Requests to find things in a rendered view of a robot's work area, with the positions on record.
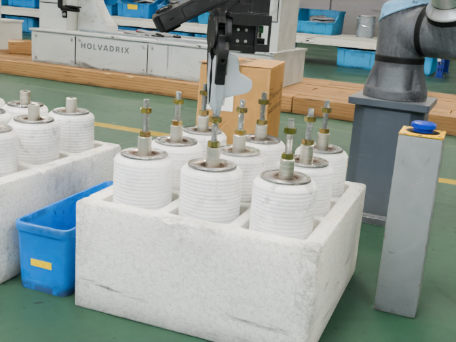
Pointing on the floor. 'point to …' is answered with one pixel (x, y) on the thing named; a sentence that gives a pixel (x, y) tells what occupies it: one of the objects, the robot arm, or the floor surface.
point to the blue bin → (51, 245)
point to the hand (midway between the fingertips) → (212, 105)
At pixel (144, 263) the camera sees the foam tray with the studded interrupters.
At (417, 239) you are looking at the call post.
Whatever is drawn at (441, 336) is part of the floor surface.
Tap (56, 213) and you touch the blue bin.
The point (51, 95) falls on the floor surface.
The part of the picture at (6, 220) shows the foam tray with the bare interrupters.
